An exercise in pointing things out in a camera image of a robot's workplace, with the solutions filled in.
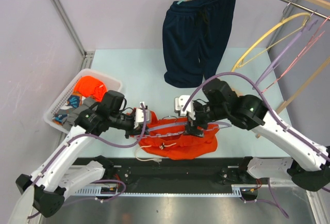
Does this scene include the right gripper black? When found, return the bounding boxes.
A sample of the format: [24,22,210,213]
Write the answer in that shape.
[183,101,228,138]

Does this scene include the purple notched hanger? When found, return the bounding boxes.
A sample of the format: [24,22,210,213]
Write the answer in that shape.
[143,119,232,138]

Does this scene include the orange shorts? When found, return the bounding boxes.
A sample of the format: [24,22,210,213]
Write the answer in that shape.
[136,111,220,160]

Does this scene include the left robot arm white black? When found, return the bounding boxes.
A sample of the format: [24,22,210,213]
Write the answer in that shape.
[15,90,149,217]

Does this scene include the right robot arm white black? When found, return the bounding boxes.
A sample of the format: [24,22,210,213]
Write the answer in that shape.
[174,78,329,191]

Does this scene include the navy blue shorts hanging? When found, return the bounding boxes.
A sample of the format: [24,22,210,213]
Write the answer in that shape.
[162,0,236,88]

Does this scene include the yellow hanger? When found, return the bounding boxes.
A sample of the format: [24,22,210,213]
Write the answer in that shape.
[230,1,311,73]

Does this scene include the pink hanger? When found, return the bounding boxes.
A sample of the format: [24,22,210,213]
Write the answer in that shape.
[262,16,329,93]

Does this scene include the white laundry basket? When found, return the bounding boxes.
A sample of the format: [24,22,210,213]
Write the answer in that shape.
[43,69,123,134]

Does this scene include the grey garment in basket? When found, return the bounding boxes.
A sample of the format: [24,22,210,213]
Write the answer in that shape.
[62,97,96,131]

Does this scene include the blue patterned garment in basket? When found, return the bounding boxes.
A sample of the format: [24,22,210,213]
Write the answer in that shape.
[53,91,85,125]

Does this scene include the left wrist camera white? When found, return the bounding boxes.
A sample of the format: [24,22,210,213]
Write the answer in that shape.
[134,102,152,129]

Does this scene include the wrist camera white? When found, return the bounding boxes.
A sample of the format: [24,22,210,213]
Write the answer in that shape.
[174,95,195,120]
[134,102,152,129]

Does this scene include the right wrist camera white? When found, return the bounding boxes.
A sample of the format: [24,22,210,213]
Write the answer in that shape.
[174,95,195,120]

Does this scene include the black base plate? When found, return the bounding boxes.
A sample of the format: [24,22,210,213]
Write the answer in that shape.
[69,156,261,201]

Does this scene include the white cable duct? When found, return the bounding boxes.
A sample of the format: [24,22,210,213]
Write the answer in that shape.
[73,185,252,198]

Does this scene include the aluminium frame post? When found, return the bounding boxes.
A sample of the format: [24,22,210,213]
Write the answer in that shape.
[50,0,87,58]

